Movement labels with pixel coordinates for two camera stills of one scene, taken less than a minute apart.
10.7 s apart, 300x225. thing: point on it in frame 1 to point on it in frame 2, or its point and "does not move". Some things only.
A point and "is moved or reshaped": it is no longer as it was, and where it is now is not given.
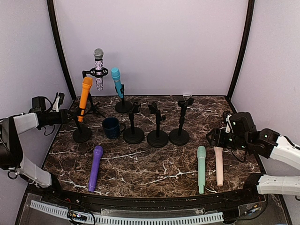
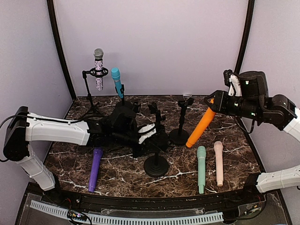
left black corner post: (60, 48) does not move
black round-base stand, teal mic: (123, 106) does not move
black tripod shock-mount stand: (94, 73) does not move
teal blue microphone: (116, 75) does not move
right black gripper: (218, 138) to (220, 102)
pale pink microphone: (219, 156) does not move
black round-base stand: (82, 133) is moved or reshaped
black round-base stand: (180, 137) does not move
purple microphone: (97, 152) does not move
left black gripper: (63, 118) to (145, 148)
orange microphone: (87, 84) to (200, 131)
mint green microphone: (201, 153) does not move
